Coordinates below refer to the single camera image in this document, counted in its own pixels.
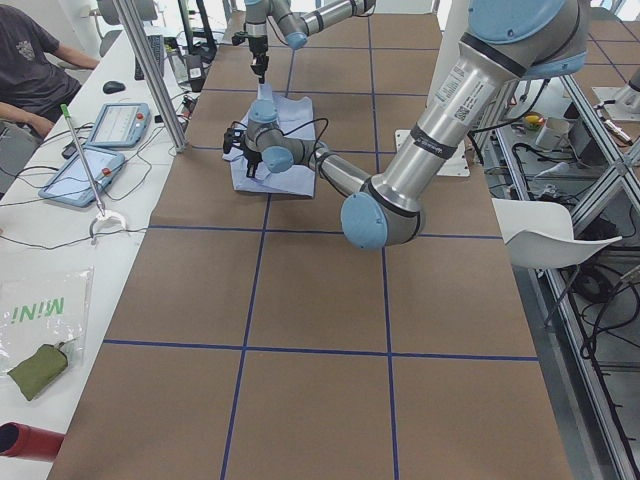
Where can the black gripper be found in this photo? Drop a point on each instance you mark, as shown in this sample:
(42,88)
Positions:
(258,47)
(250,156)

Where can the light blue striped shirt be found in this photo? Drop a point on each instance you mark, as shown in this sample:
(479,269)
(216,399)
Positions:
(283,131)

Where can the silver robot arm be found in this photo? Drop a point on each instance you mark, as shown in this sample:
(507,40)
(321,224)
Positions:
(295,28)
(503,41)

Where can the black keyboard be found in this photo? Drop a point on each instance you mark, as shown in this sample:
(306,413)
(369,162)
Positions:
(156,44)

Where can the far teach pendant tablet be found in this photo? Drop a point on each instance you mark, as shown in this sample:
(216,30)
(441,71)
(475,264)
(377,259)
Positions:
(119,125)

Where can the teach pendant tablet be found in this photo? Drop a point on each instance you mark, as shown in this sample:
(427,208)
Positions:
(70,185)
(119,125)

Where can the black computer mouse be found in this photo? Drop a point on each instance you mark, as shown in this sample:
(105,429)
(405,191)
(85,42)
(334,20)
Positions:
(113,87)

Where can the green reacher grabber stick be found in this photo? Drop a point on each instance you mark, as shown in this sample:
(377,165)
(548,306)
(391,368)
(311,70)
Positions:
(104,215)

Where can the brown paper table mat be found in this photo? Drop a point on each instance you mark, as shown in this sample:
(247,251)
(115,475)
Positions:
(253,341)

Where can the small black phone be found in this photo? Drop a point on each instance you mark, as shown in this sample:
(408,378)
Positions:
(68,151)

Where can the near teach pendant tablet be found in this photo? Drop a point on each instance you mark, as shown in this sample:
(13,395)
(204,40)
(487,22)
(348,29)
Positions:
(70,185)

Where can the seated person grey shirt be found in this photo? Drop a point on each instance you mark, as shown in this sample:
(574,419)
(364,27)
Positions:
(33,88)

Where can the clear plastic bag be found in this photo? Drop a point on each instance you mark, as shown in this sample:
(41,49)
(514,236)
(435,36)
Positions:
(50,308)

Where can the green fabric pouch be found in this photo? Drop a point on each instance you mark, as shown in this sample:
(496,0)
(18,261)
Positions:
(37,372)

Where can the red cylinder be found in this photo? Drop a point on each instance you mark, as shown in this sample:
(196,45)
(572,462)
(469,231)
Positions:
(30,443)

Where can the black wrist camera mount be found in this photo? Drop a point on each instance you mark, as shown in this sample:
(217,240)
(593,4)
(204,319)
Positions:
(234,138)
(239,38)

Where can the aluminium frame post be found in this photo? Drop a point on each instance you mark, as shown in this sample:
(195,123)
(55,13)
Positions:
(132,23)

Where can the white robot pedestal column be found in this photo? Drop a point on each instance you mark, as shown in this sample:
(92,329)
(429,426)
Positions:
(443,85)

